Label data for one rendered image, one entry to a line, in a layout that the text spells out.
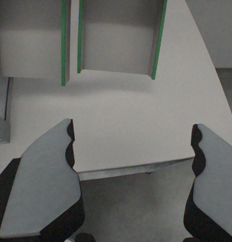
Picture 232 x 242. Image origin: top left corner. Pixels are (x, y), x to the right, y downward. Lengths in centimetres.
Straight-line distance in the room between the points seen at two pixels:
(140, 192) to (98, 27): 112
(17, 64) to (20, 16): 8
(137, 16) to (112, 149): 28
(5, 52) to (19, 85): 17
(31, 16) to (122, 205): 116
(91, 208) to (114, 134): 90
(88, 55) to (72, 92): 16
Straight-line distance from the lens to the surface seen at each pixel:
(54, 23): 34
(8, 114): 49
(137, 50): 35
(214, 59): 158
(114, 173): 110
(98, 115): 45
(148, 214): 133
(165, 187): 136
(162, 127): 47
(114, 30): 35
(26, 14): 36
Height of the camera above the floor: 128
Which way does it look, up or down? 69 degrees down
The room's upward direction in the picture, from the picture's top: 16 degrees clockwise
